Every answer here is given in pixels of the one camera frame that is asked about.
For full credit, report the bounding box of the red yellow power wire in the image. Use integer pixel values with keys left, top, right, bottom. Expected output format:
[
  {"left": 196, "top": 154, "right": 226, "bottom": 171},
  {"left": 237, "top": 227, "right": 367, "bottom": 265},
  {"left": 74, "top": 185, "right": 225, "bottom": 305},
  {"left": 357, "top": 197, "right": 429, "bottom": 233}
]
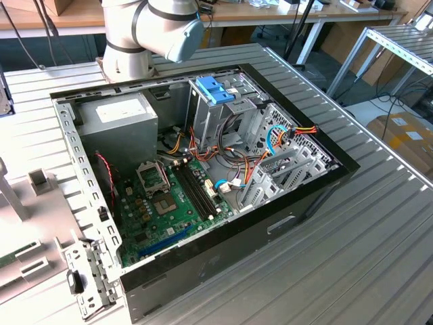
[{"left": 287, "top": 124, "right": 320, "bottom": 137}]

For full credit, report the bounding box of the grey metal disk bay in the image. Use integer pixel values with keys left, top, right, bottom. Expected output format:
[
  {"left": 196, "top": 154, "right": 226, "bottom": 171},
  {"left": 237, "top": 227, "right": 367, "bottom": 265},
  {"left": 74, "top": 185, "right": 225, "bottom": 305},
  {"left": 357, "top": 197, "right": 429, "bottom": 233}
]
[{"left": 236, "top": 148, "right": 341, "bottom": 214}]

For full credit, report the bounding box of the black RAM slot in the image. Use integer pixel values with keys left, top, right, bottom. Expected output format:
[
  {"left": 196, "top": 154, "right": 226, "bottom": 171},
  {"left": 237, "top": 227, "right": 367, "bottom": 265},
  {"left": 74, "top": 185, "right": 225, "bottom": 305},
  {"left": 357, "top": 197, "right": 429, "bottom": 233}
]
[
  {"left": 174, "top": 164, "right": 209, "bottom": 221},
  {"left": 185, "top": 160, "right": 219, "bottom": 216},
  {"left": 178, "top": 162, "right": 212, "bottom": 220},
  {"left": 181, "top": 161, "right": 216, "bottom": 218}
]

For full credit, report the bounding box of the grey metal drive cage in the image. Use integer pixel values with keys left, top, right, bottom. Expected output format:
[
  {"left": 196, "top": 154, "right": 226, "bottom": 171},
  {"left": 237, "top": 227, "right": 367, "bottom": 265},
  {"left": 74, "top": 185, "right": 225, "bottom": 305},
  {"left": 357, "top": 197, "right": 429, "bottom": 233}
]
[{"left": 185, "top": 72, "right": 268, "bottom": 153}]

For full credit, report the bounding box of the thin locking lever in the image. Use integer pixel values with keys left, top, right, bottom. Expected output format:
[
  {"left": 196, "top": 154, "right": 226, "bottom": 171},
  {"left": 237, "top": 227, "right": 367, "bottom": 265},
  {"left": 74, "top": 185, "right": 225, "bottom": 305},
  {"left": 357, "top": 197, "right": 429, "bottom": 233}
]
[{"left": 160, "top": 164, "right": 171, "bottom": 191}]

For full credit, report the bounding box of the green motherboard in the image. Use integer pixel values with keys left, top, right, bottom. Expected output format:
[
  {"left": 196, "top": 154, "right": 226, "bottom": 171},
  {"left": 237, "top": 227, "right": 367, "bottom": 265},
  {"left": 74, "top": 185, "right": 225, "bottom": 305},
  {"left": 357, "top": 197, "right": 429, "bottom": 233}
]
[{"left": 114, "top": 157, "right": 234, "bottom": 268}]

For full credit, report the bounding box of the CPU socket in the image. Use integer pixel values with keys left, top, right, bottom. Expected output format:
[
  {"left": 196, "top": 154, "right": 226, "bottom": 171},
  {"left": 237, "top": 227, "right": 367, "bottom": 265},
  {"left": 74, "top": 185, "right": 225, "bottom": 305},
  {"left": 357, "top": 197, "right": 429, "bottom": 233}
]
[{"left": 150, "top": 194, "right": 179, "bottom": 217}]

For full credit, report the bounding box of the blue plastic drive latch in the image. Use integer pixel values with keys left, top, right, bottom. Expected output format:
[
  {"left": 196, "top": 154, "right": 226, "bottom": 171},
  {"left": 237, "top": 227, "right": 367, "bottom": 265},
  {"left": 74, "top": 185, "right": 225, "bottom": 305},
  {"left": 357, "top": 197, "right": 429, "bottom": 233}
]
[{"left": 195, "top": 77, "right": 235, "bottom": 106}]

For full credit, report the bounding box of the metal socket cover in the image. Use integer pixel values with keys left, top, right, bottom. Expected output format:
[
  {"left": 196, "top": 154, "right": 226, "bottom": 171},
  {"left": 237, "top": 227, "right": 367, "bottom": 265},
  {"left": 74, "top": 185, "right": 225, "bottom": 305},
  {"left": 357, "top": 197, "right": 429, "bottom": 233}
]
[{"left": 135, "top": 161, "right": 170, "bottom": 199}]

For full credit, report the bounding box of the black open PC case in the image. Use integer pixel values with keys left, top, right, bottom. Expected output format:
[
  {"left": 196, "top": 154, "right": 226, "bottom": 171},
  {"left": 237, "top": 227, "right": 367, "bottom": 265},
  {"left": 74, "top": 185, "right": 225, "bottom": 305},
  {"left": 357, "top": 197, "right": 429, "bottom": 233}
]
[{"left": 49, "top": 62, "right": 361, "bottom": 324}]

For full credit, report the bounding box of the blue expansion slot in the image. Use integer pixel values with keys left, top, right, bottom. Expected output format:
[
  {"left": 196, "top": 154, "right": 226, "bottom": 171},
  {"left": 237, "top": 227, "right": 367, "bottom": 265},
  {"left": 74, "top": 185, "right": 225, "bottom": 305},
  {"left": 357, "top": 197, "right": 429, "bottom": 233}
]
[{"left": 137, "top": 225, "right": 193, "bottom": 260}]

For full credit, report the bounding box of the grey power supply unit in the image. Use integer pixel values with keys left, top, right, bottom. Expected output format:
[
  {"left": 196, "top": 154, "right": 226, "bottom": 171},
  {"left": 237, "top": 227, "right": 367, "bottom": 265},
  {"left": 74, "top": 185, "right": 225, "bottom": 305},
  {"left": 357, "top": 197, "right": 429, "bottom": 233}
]
[{"left": 76, "top": 91, "right": 159, "bottom": 170}]

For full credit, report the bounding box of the black case fan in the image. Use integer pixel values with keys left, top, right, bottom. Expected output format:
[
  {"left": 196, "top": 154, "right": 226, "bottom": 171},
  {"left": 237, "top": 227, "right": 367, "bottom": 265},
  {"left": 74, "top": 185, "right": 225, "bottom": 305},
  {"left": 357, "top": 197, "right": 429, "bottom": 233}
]
[{"left": 93, "top": 151, "right": 120, "bottom": 224}]

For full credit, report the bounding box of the brown cardboard panel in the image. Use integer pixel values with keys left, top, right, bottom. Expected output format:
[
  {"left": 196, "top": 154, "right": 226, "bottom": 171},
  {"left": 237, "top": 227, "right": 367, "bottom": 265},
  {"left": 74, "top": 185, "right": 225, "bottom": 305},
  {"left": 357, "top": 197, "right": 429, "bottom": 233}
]
[{"left": 321, "top": 20, "right": 407, "bottom": 87}]

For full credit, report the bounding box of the large labelled cardboard box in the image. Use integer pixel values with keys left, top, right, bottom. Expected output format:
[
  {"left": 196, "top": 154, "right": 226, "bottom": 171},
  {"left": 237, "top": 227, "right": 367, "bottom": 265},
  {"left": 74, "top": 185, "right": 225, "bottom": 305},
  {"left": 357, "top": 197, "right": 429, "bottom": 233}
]
[{"left": 367, "top": 113, "right": 433, "bottom": 186}]

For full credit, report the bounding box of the black plastic latch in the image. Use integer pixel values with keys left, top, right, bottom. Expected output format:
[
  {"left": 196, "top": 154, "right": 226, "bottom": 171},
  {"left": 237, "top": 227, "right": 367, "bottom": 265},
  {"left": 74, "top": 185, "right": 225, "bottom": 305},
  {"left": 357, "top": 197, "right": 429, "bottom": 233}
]
[{"left": 66, "top": 269, "right": 85, "bottom": 295}]

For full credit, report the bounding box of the grey parts rack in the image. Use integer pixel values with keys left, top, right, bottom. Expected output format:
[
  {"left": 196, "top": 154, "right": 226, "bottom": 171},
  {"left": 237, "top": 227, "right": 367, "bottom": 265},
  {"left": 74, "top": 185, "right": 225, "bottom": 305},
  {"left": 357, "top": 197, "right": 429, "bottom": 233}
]
[{"left": 0, "top": 157, "right": 81, "bottom": 305}]

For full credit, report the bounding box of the long wooden desk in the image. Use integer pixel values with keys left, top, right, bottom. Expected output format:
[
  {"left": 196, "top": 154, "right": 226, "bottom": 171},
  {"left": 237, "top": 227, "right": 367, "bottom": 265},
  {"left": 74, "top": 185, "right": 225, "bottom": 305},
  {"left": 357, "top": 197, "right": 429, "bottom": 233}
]
[{"left": 0, "top": 0, "right": 409, "bottom": 40}]

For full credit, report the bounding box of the metal slat table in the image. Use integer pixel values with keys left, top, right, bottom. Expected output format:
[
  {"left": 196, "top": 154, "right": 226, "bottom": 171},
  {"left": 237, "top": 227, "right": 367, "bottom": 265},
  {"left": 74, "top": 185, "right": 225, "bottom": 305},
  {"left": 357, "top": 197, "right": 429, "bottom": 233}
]
[{"left": 326, "top": 25, "right": 433, "bottom": 99}]

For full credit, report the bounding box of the small cardboard box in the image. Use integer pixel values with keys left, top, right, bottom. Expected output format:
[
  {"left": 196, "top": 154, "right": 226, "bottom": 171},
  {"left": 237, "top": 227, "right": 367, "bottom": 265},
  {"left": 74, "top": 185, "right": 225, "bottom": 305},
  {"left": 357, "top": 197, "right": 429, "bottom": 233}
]
[{"left": 5, "top": 0, "right": 74, "bottom": 17}]

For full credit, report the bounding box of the green RAM stick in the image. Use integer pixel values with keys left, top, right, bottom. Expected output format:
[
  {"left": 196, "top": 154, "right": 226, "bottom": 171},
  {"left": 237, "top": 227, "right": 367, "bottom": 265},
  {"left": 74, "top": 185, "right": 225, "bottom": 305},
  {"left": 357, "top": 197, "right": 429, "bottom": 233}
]
[{"left": 0, "top": 240, "right": 37, "bottom": 269}]

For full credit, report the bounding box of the orange red wire bundle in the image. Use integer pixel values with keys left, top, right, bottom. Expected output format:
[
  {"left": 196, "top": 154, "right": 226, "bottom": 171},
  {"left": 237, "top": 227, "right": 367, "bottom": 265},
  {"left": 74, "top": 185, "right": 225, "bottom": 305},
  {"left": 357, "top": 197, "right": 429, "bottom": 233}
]
[{"left": 187, "top": 127, "right": 271, "bottom": 186}]

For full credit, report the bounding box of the short blue wire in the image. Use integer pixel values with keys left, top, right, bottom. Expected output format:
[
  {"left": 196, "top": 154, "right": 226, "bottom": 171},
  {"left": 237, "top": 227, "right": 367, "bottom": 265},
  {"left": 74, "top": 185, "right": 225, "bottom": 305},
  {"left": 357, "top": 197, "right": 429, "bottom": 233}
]
[{"left": 214, "top": 178, "right": 245, "bottom": 195}]

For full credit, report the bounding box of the yellow black wire bundle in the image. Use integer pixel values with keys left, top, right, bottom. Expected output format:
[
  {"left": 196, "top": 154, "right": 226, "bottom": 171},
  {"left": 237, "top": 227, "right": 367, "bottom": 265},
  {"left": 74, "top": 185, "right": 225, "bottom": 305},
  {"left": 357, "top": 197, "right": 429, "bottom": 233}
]
[{"left": 164, "top": 127, "right": 186, "bottom": 156}]

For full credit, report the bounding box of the long light blue wire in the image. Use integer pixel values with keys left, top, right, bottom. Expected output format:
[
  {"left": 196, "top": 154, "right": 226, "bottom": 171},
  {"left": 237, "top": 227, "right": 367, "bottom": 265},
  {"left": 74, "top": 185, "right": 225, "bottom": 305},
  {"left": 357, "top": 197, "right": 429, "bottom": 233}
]
[{"left": 265, "top": 123, "right": 292, "bottom": 157}]

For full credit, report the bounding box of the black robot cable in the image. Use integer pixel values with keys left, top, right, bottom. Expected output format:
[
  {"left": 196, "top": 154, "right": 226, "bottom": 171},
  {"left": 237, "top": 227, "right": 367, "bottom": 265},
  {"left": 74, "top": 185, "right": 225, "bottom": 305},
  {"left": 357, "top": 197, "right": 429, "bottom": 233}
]
[{"left": 0, "top": 0, "right": 58, "bottom": 70}]

